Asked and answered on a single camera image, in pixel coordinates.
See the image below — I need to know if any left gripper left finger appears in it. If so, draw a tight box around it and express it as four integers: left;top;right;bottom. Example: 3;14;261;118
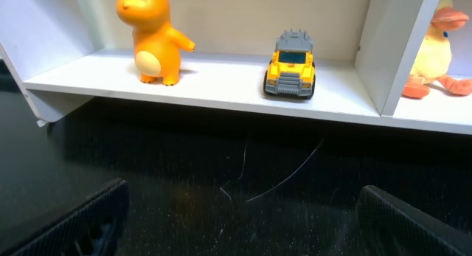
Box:
0;178;130;256

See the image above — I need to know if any orange rubber toy figure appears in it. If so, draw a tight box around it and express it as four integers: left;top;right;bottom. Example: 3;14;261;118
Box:
115;0;196;87

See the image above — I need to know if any yellow plush duck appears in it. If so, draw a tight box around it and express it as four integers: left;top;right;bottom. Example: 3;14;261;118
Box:
400;0;472;100

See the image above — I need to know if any grey and yellow toy truck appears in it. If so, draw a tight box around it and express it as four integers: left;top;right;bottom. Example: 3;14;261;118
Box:
263;29;317;101

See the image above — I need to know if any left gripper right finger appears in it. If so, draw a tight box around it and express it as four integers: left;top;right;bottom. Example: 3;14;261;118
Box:
355;184;472;256

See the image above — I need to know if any white shelf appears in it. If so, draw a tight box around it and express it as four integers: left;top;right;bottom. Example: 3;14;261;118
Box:
0;0;472;136

